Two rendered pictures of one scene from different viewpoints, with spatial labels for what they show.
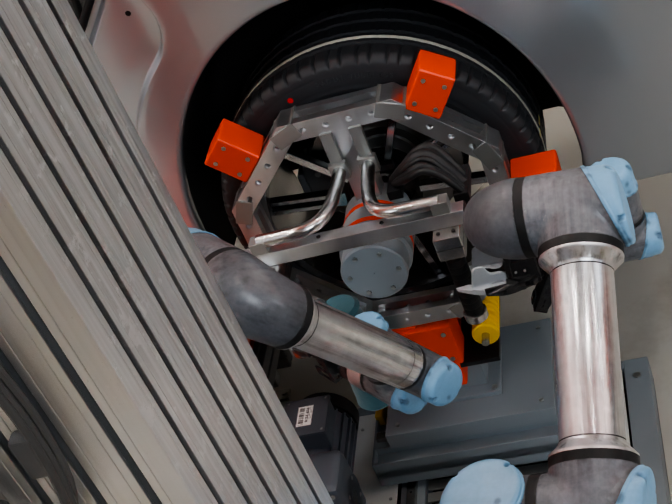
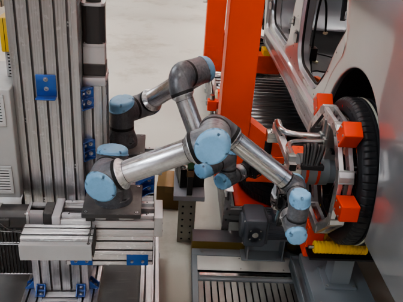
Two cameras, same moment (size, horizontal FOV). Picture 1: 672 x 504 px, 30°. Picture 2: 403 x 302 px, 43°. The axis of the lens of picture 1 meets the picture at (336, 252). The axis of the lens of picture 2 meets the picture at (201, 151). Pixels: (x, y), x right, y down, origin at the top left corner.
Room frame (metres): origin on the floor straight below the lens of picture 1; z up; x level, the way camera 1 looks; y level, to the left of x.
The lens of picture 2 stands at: (0.73, -1.73, 1.91)
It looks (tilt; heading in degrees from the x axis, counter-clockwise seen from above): 27 degrees down; 66
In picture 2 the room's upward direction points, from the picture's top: 4 degrees clockwise
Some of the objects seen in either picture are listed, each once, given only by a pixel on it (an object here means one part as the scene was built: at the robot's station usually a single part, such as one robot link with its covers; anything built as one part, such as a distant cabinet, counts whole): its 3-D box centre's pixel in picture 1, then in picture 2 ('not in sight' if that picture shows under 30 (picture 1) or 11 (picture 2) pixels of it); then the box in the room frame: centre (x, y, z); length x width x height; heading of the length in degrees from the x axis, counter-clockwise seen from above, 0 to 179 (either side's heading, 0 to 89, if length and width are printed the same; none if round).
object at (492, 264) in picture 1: (479, 260); not in sight; (1.79, -0.23, 0.85); 0.09 x 0.03 x 0.06; 62
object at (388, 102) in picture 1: (380, 216); (325, 169); (2.05, -0.11, 0.85); 0.54 x 0.07 x 0.54; 70
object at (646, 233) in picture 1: (628, 237); (294, 228); (1.67, -0.47, 0.85); 0.11 x 0.08 x 0.09; 71
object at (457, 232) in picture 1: (449, 233); (289, 171); (1.80, -0.20, 0.93); 0.09 x 0.05 x 0.05; 160
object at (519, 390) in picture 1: (457, 346); (340, 263); (2.21, -0.17, 0.32); 0.40 x 0.30 x 0.28; 70
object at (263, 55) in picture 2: not in sight; (250, 51); (2.86, 2.19, 0.69); 0.52 x 0.17 x 0.35; 160
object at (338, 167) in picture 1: (293, 192); (300, 122); (1.97, 0.03, 1.03); 0.19 x 0.18 x 0.11; 160
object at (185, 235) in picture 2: not in sight; (186, 208); (1.71, 0.66, 0.21); 0.10 x 0.10 x 0.42; 70
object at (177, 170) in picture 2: not in sight; (189, 169); (1.69, 0.61, 0.51); 0.20 x 0.14 x 0.13; 79
